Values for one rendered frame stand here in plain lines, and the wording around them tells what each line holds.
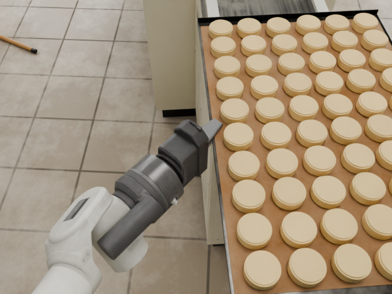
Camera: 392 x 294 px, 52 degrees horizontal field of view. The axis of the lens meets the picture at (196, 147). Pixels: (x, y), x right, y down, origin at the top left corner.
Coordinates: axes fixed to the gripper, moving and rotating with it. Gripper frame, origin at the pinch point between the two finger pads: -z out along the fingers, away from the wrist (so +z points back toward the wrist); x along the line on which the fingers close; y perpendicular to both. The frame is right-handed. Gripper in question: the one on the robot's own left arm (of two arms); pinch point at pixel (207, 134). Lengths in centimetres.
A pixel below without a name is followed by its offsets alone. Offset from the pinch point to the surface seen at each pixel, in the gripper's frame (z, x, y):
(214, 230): -16, -77, 7
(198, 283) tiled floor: -3, -100, 3
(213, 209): -15, -61, 8
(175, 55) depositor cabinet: -58, -58, 63
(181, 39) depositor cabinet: -59, -49, 61
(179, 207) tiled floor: -22, -100, 30
